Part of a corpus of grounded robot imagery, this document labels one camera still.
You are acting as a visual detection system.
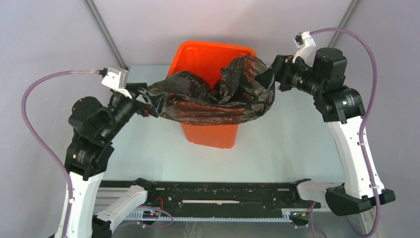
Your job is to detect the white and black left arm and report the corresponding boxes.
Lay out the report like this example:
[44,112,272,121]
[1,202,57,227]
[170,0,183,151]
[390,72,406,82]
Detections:
[54,83,168,238]

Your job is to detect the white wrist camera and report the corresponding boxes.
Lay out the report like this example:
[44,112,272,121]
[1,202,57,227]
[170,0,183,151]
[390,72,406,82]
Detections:
[100,66,132,99]
[292,31,316,63]

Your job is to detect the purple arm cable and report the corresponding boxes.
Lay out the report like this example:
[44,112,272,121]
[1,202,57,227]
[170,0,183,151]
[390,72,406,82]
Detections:
[310,27,381,238]
[21,69,103,238]

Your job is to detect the orange plastic trash bin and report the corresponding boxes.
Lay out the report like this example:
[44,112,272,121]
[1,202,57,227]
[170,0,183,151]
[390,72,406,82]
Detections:
[167,41,257,149]

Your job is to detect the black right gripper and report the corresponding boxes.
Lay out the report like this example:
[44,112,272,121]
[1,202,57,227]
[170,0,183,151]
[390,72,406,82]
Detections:
[253,54,324,96]

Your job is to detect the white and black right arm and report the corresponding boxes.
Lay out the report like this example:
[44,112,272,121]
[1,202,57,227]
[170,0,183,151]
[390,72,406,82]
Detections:
[255,48,396,216]

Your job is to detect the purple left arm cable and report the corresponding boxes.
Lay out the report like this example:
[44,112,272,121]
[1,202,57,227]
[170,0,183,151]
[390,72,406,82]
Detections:
[21,69,103,238]

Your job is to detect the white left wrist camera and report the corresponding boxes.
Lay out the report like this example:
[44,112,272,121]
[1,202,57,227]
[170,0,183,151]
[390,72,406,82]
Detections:
[100,66,132,99]

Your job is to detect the white toothed cable duct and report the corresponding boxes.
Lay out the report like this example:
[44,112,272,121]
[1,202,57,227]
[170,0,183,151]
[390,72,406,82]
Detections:
[124,210,292,222]

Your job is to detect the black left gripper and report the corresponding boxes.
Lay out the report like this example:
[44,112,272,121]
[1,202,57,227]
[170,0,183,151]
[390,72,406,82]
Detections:
[101,81,170,140]

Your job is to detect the aluminium frame rail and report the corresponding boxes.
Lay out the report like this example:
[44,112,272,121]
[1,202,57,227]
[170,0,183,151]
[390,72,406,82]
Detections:
[83,0,129,69]

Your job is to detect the black plastic trash bag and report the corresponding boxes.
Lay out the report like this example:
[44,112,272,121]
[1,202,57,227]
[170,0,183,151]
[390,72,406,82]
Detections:
[148,55,275,126]

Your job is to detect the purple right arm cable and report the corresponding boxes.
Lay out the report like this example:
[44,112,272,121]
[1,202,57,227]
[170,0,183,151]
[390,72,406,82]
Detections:
[310,27,381,238]

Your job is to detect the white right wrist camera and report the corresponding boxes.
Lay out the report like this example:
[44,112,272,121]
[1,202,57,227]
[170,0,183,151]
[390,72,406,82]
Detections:
[292,31,316,63]

